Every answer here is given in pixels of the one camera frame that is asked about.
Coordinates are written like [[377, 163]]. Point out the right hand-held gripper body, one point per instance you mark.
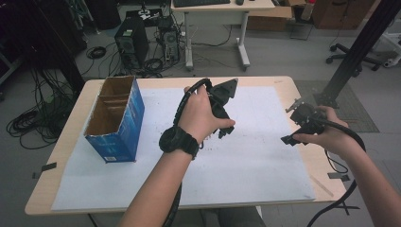
[[304, 118]]

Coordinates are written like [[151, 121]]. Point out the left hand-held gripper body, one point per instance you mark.
[[222, 91]]

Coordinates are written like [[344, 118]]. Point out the blue cardboard box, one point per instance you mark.
[[126, 126]]

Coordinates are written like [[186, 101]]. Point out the person's left hand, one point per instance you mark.
[[197, 115]]

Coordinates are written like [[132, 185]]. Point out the person's right hand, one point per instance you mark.
[[331, 138]]

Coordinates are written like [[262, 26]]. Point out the white paper sheet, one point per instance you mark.
[[239, 170]]

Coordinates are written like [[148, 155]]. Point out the black wristwatch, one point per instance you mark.
[[176, 140]]

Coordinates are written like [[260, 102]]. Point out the grey floor mat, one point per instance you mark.
[[353, 113]]

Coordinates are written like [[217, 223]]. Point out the small black computer tower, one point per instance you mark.
[[170, 44]]

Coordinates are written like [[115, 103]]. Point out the black office chair base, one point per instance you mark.
[[350, 56]]

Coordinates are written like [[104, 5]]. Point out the white desk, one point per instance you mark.
[[217, 14]]

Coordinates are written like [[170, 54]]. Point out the black tape cross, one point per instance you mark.
[[346, 208]]

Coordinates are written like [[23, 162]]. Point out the flat brown cardboard box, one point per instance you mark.
[[271, 17]]

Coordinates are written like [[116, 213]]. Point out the black computer mouse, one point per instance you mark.
[[239, 2]]

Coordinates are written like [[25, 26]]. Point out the black keyboard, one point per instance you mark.
[[201, 2]]

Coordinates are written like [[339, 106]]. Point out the large black computer tower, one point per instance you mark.
[[130, 41]]

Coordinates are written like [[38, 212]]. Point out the black box with white print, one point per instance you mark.
[[145, 15]]

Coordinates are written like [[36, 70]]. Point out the black metal post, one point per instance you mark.
[[356, 53]]

